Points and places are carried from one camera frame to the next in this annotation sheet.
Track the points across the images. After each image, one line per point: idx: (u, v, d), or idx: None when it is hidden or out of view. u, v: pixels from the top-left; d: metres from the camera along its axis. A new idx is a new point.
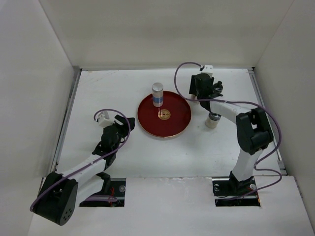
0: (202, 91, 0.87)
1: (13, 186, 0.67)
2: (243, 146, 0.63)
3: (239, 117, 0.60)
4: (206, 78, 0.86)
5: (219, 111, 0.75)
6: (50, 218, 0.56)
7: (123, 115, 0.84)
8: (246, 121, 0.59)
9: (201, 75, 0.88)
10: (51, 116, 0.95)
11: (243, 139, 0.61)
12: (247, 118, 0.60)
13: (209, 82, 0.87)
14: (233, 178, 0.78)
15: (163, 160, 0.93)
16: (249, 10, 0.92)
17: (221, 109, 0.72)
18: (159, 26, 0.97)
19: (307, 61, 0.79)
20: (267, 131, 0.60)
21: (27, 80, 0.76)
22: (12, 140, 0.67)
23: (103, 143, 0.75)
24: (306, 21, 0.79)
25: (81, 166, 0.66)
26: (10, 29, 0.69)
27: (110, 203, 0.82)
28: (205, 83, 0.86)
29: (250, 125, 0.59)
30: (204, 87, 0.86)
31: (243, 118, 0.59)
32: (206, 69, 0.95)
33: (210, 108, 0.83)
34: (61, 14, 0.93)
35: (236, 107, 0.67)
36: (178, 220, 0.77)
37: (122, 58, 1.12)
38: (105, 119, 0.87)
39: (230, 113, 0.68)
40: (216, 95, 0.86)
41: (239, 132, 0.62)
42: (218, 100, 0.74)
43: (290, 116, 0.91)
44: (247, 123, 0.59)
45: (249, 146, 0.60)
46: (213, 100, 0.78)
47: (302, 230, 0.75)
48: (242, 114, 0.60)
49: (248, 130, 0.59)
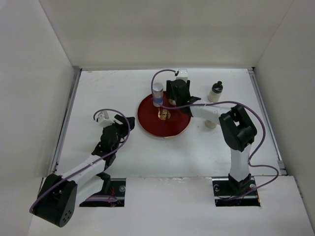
0: (179, 99, 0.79)
1: (13, 186, 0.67)
2: (232, 145, 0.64)
3: (222, 118, 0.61)
4: (182, 84, 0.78)
5: (201, 115, 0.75)
6: (50, 219, 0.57)
7: (122, 115, 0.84)
8: (230, 120, 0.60)
9: (177, 82, 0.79)
10: (51, 116, 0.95)
11: (230, 138, 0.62)
12: (229, 117, 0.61)
13: (186, 87, 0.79)
14: (233, 180, 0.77)
15: (162, 160, 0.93)
16: (249, 10, 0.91)
17: (203, 114, 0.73)
18: (159, 26, 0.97)
19: (307, 61, 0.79)
20: (250, 126, 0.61)
21: (26, 80, 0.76)
22: (12, 140, 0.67)
23: (102, 144, 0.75)
24: (306, 21, 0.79)
25: (80, 167, 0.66)
26: (10, 29, 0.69)
27: (110, 203, 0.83)
28: (182, 89, 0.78)
29: (233, 123, 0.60)
30: (182, 93, 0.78)
31: (226, 118, 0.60)
32: (181, 73, 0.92)
33: (193, 113, 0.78)
34: (61, 14, 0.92)
35: (216, 108, 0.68)
36: (178, 221, 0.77)
37: (122, 58, 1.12)
38: (104, 119, 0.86)
39: (212, 117, 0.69)
40: (195, 99, 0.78)
41: (225, 132, 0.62)
42: (198, 104, 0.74)
43: (290, 115, 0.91)
44: (230, 122, 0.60)
45: (237, 144, 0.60)
46: (192, 104, 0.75)
47: (302, 230, 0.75)
48: (224, 114, 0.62)
49: (232, 128, 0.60)
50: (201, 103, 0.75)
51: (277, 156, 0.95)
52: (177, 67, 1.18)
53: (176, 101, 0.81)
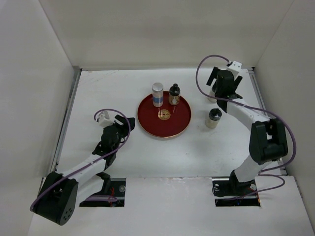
0: (219, 89, 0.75)
1: (13, 186, 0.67)
2: (252, 155, 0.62)
3: (255, 125, 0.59)
4: (229, 76, 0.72)
5: (236, 114, 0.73)
6: (51, 218, 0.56)
7: (123, 115, 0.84)
8: (263, 130, 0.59)
9: (224, 72, 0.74)
10: (51, 116, 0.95)
11: (255, 149, 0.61)
12: (264, 127, 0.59)
13: (232, 80, 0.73)
14: (234, 176, 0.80)
15: (162, 160, 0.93)
16: (249, 10, 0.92)
17: (238, 113, 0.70)
18: (159, 25, 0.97)
19: (307, 61, 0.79)
20: (282, 145, 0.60)
21: (27, 80, 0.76)
22: (12, 140, 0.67)
23: (103, 143, 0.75)
24: (307, 21, 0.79)
25: (81, 166, 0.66)
26: (10, 29, 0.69)
27: (109, 203, 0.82)
28: (227, 81, 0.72)
29: (265, 134, 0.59)
30: (226, 85, 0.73)
31: (260, 126, 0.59)
32: (234, 66, 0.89)
33: (227, 109, 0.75)
34: (61, 14, 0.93)
35: (254, 114, 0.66)
36: (177, 221, 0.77)
37: (122, 58, 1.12)
38: (104, 119, 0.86)
39: (246, 119, 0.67)
40: (236, 96, 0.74)
41: (252, 140, 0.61)
42: (237, 102, 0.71)
43: (290, 116, 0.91)
44: (262, 132, 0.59)
45: (260, 157, 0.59)
46: (231, 101, 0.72)
47: (302, 230, 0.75)
48: (259, 122, 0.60)
49: (262, 139, 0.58)
50: (240, 102, 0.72)
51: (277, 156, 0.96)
52: (177, 67, 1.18)
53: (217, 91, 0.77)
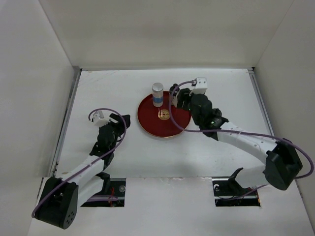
0: (202, 119, 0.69)
1: (13, 186, 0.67)
2: (275, 184, 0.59)
3: (270, 159, 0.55)
4: (207, 102, 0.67)
5: (230, 142, 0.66)
6: (53, 222, 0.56)
7: (117, 113, 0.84)
8: (279, 161, 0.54)
9: (201, 100, 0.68)
10: (51, 116, 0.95)
11: (275, 179, 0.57)
12: (277, 157, 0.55)
13: (210, 104, 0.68)
14: (233, 180, 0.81)
15: (162, 160, 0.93)
16: (249, 10, 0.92)
17: (236, 141, 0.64)
18: (159, 25, 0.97)
19: (307, 61, 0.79)
20: (298, 163, 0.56)
21: (27, 81, 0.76)
22: (12, 141, 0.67)
23: (100, 143, 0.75)
24: (307, 21, 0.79)
25: (79, 169, 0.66)
26: (10, 29, 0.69)
27: (110, 203, 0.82)
28: (207, 107, 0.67)
29: (281, 162, 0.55)
30: (206, 112, 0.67)
31: (274, 159, 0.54)
32: (200, 85, 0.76)
33: (219, 138, 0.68)
34: (61, 14, 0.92)
35: (258, 141, 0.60)
36: (177, 221, 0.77)
37: (121, 58, 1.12)
38: (98, 119, 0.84)
39: (251, 149, 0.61)
40: (222, 121, 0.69)
41: (270, 171, 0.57)
42: (230, 131, 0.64)
43: (290, 116, 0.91)
44: (279, 163, 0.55)
45: (285, 185, 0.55)
46: (221, 130, 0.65)
47: (302, 230, 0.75)
48: (272, 154, 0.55)
49: (281, 169, 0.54)
50: (232, 129, 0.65)
51: None
52: (177, 67, 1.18)
53: (197, 119, 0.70)
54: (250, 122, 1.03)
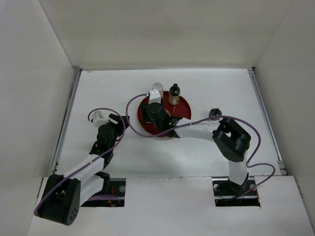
0: (161, 123, 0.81)
1: (13, 186, 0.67)
2: (232, 159, 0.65)
3: (216, 136, 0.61)
4: (159, 108, 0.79)
5: (189, 135, 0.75)
6: (57, 219, 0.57)
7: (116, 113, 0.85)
8: (224, 136, 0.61)
9: (152, 107, 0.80)
10: (51, 116, 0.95)
11: (229, 154, 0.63)
12: (222, 133, 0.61)
13: (164, 110, 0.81)
14: (233, 183, 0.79)
15: (162, 160, 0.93)
16: (249, 10, 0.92)
17: (191, 132, 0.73)
18: (159, 25, 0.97)
19: (307, 61, 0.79)
20: (243, 133, 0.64)
21: (27, 81, 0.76)
22: (12, 140, 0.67)
23: (99, 143, 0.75)
24: (307, 21, 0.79)
25: (80, 166, 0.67)
26: (10, 30, 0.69)
27: (110, 203, 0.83)
28: (160, 112, 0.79)
29: (227, 137, 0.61)
30: (161, 116, 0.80)
31: (219, 135, 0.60)
32: (153, 95, 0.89)
33: (178, 135, 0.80)
34: (61, 14, 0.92)
35: (205, 126, 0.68)
36: (177, 221, 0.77)
37: (121, 58, 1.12)
38: (98, 118, 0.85)
39: (202, 134, 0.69)
40: (176, 119, 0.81)
41: (223, 149, 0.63)
42: (183, 125, 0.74)
43: (289, 115, 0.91)
44: (225, 139, 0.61)
45: (239, 156, 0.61)
46: (178, 127, 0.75)
47: (302, 230, 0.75)
48: (217, 132, 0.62)
49: (229, 143, 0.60)
50: (185, 123, 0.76)
51: (277, 156, 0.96)
52: (177, 67, 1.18)
53: (158, 125, 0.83)
54: (250, 122, 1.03)
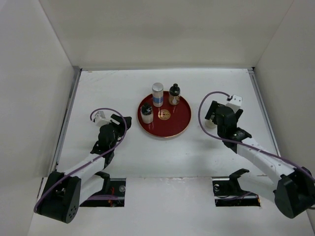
0: (225, 130, 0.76)
1: (13, 186, 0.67)
2: (282, 209, 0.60)
3: (283, 183, 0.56)
4: (230, 113, 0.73)
5: (249, 158, 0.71)
6: (56, 217, 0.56)
7: (119, 114, 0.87)
8: (291, 187, 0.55)
9: (225, 110, 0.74)
10: (51, 116, 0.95)
11: (284, 204, 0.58)
12: (292, 183, 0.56)
13: (234, 117, 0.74)
14: (234, 179, 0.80)
15: (162, 160, 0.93)
16: (249, 10, 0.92)
17: (254, 158, 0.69)
18: (159, 25, 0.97)
19: (307, 61, 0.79)
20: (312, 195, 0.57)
21: (27, 81, 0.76)
22: (12, 141, 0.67)
23: (100, 142, 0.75)
24: (307, 21, 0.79)
25: (81, 164, 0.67)
26: (10, 29, 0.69)
27: (110, 203, 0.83)
28: (230, 119, 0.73)
29: (295, 191, 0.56)
30: (229, 123, 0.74)
31: (287, 183, 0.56)
32: (235, 101, 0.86)
33: (237, 151, 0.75)
34: (61, 14, 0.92)
35: (275, 163, 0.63)
36: (177, 221, 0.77)
37: (122, 58, 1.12)
38: (100, 118, 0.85)
39: (267, 168, 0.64)
40: (243, 133, 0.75)
41: (280, 195, 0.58)
42: (250, 146, 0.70)
43: (290, 116, 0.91)
44: (292, 190, 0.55)
45: (292, 214, 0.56)
46: (242, 143, 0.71)
47: (302, 230, 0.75)
48: (287, 179, 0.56)
49: (293, 197, 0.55)
50: (252, 145, 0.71)
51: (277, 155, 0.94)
52: (177, 67, 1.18)
53: (221, 129, 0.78)
54: (250, 122, 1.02)
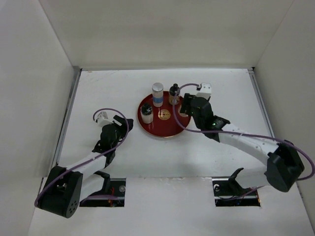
0: (203, 121, 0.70)
1: (13, 186, 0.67)
2: (275, 185, 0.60)
3: (271, 161, 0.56)
4: (205, 103, 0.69)
5: (232, 143, 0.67)
6: (57, 210, 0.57)
7: (123, 116, 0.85)
8: (280, 163, 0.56)
9: (199, 101, 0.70)
10: (51, 116, 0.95)
11: (276, 181, 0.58)
12: (279, 159, 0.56)
13: (210, 106, 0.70)
14: (233, 180, 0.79)
15: (162, 160, 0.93)
16: (249, 10, 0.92)
17: (237, 143, 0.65)
18: (160, 26, 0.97)
19: (307, 61, 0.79)
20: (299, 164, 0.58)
21: (27, 82, 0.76)
22: (12, 141, 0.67)
23: (102, 141, 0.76)
24: (307, 21, 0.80)
25: (83, 161, 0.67)
26: (10, 30, 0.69)
27: (110, 202, 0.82)
28: (206, 109, 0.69)
29: (283, 165, 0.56)
30: (206, 114, 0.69)
31: (276, 161, 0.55)
32: (205, 90, 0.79)
33: (220, 139, 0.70)
34: (61, 14, 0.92)
35: (259, 143, 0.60)
36: (177, 221, 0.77)
37: (121, 58, 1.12)
38: (103, 119, 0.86)
39: (252, 150, 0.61)
40: (223, 121, 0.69)
41: (270, 173, 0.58)
42: (232, 132, 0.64)
43: (290, 115, 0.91)
44: (280, 164, 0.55)
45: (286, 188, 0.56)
46: (223, 132, 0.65)
47: (302, 230, 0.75)
48: (273, 155, 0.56)
49: (283, 172, 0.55)
50: (233, 130, 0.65)
51: None
52: (177, 67, 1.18)
53: (199, 121, 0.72)
54: (250, 122, 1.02)
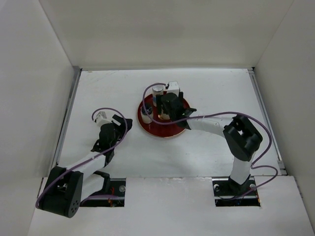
0: (174, 114, 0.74)
1: (13, 186, 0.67)
2: (239, 157, 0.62)
3: (227, 131, 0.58)
4: (173, 97, 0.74)
5: (201, 128, 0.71)
6: (59, 211, 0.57)
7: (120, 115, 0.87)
8: (235, 132, 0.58)
9: (168, 96, 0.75)
10: (51, 115, 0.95)
11: (237, 151, 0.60)
12: (233, 129, 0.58)
13: (178, 100, 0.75)
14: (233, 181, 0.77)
15: (162, 159, 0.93)
16: (249, 10, 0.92)
17: (203, 126, 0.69)
18: (160, 26, 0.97)
19: (307, 60, 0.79)
20: (256, 133, 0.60)
21: (27, 82, 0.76)
22: (11, 141, 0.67)
23: (100, 141, 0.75)
24: (307, 21, 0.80)
25: (82, 161, 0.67)
26: (10, 30, 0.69)
27: (110, 203, 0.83)
28: (174, 102, 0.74)
29: (238, 134, 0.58)
30: (175, 106, 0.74)
31: (231, 131, 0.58)
32: (172, 87, 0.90)
33: (190, 127, 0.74)
34: (61, 14, 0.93)
35: (218, 120, 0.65)
36: (177, 221, 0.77)
37: (121, 58, 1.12)
38: (102, 118, 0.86)
39: (214, 129, 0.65)
40: (190, 110, 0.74)
41: (231, 144, 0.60)
42: (196, 116, 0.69)
43: (290, 115, 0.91)
44: (236, 134, 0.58)
45: (247, 156, 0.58)
46: (190, 117, 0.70)
47: (303, 230, 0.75)
48: (229, 127, 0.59)
49: (239, 140, 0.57)
50: (198, 115, 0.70)
51: (277, 156, 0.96)
52: (177, 67, 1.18)
53: (171, 115, 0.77)
54: None
